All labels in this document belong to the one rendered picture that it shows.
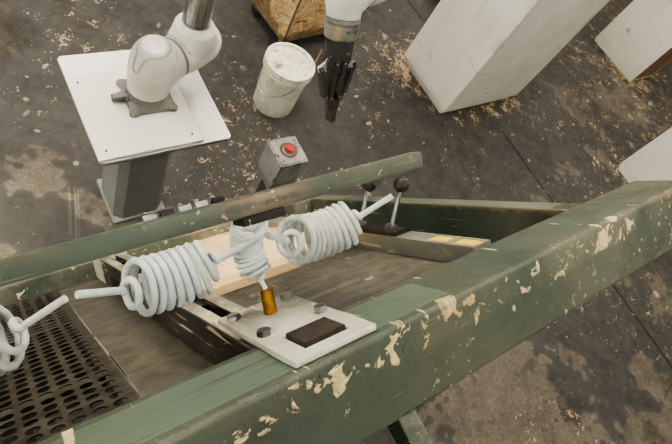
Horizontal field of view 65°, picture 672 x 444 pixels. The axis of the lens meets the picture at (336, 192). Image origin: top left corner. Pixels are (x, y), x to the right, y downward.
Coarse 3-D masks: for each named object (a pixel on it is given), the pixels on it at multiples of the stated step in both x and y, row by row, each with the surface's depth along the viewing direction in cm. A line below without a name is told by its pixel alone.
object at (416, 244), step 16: (272, 224) 165; (368, 240) 125; (384, 240) 120; (400, 240) 115; (416, 240) 111; (432, 240) 108; (448, 240) 106; (480, 240) 102; (416, 256) 112; (432, 256) 108; (448, 256) 104
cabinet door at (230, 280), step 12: (276, 228) 163; (204, 240) 165; (216, 240) 163; (228, 240) 159; (264, 240) 150; (216, 252) 146; (276, 252) 133; (228, 264) 130; (276, 264) 120; (288, 264) 120; (228, 276) 118; (240, 276) 116; (204, 288) 112; (216, 288) 111; (228, 288) 112
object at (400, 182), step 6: (396, 180) 122; (402, 180) 121; (408, 180) 122; (396, 186) 121; (402, 186) 121; (408, 186) 122; (402, 192) 122; (396, 198) 122; (396, 204) 122; (396, 210) 121; (390, 222) 121; (384, 228) 121; (390, 228) 120
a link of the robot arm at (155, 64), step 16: (144, 48) 181; (160, 48) 183; (176, 48) 191; (128, 64) 186; (144, 64) 182; (160, 64) 183; (176, 64) 189; (128, 80) 190; (144, 80) 186; (160, 80) 188; (176, 80) 196; (144, 96) 193; (160, 96) 195
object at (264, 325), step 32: (256, 224) 58; (128, 256) 134; (256, 256) 62; (160, 320) 99; (192, 320) 81; (224, 320) 64; (256, 320) 62; (288, 320) 60; (352, 320) 57; (224, 352) 72; (288, 352) 52; (320, 352) 51
